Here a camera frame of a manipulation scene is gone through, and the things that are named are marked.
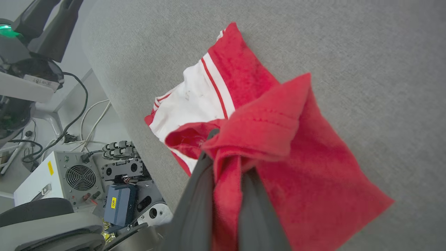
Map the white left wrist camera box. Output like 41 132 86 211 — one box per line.
0 71 65 104

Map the grey rounded robot waist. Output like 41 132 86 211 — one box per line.
0 198 164 251

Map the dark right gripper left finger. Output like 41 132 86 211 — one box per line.
164 129 219 251

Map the white cable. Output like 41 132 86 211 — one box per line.
80 99 110 142
85 102 112 142

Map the gold foil scrap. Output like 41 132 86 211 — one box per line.
102 221 119 244

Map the red and white garment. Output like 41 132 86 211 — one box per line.
145 22 395 251

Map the looped black floor cable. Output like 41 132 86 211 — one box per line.
7 139 44 164

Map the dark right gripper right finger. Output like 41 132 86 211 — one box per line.
238 167 291 251

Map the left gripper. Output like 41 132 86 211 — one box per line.
0 0 84 83

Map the white power box with fan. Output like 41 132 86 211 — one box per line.
14 151 105 211

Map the blue box with yellow label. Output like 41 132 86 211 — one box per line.
104 184 138 228

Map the grey fabric sofa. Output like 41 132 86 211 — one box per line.
82 0 446 251

